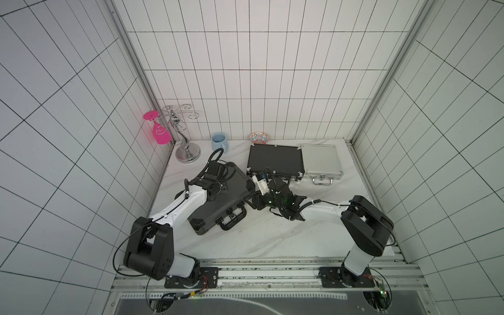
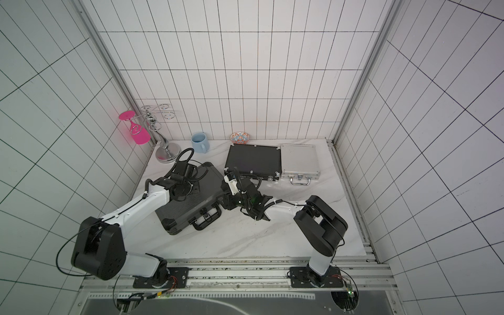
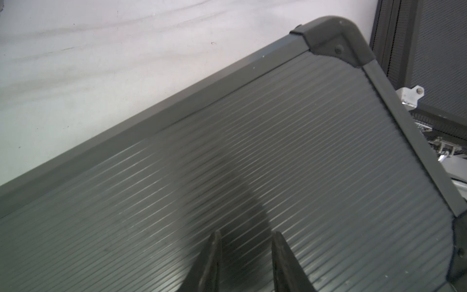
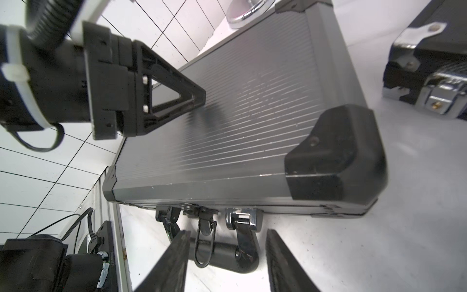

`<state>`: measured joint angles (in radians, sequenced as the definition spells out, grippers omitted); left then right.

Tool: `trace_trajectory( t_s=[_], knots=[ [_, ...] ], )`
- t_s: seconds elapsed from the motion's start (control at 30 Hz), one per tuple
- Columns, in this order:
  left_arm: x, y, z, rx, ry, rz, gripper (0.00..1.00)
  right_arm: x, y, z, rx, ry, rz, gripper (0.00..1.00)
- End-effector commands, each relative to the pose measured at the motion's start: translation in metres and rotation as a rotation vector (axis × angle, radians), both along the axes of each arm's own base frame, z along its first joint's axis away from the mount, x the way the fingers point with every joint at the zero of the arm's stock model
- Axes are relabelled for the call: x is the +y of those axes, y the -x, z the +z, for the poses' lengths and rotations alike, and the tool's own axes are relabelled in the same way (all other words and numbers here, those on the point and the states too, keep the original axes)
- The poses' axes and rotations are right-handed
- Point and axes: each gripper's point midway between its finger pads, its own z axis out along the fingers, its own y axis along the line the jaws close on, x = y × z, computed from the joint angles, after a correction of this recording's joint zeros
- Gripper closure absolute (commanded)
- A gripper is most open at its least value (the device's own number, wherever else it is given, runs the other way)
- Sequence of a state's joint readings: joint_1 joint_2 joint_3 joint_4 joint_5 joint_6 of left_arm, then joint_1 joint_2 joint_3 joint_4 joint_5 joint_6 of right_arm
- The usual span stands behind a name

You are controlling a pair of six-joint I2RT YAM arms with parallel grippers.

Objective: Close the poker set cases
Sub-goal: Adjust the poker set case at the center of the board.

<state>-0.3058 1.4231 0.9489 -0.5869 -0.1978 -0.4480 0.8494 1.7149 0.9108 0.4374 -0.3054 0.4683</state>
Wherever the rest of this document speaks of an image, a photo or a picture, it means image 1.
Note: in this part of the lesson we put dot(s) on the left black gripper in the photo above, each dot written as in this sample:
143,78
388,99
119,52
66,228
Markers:
223,186

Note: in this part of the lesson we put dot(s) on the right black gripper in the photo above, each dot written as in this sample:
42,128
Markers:
278,193

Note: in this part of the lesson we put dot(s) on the light blue mug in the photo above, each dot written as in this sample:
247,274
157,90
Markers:
219,140

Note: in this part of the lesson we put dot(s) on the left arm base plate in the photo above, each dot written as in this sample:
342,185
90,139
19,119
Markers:
204,277

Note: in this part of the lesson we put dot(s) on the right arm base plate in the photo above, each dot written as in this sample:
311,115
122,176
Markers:
346,277

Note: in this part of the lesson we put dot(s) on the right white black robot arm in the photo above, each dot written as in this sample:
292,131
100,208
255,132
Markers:
369,228

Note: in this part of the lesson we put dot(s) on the silver poker case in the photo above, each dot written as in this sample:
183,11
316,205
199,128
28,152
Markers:
321,164

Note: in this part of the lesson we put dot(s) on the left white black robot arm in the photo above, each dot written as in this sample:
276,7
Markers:
150,247

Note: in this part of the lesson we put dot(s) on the black poker case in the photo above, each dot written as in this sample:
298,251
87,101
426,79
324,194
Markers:
285,162
228,208

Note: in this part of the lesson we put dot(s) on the aluminium mounting rail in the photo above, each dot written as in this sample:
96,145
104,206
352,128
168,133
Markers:
316,274

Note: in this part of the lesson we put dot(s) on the pink wine glass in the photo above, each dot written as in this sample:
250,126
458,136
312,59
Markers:
160,132

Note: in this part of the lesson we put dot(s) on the colourful patterned bowl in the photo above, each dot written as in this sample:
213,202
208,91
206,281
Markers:
259,138

